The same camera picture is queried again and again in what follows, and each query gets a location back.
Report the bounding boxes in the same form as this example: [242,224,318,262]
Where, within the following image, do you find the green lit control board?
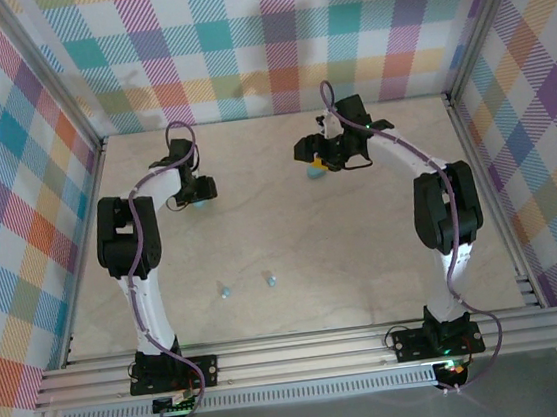
[151,391,203,417]

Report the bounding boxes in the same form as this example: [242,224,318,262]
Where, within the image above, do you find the orange lit control board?
[434,358,470,389]

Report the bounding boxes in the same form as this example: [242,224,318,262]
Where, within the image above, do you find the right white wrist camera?
[315,108,347,140]

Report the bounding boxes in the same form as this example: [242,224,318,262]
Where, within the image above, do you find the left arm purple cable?
[108,118,230,417]

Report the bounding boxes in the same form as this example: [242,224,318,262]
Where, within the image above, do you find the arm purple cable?
[108,118,230,417]
[317,63,510,405]

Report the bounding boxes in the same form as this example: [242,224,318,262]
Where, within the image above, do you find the aluminium table edge rail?
[35,135,134,370]
[442,83,546,319]

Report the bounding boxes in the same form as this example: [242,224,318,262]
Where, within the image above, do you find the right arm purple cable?
[317,63,510,405]

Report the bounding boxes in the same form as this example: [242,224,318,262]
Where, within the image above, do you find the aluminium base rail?
[28,304,557,413]

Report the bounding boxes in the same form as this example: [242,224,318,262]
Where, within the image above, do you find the slotted grey cable duct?
[58,368,442,417]

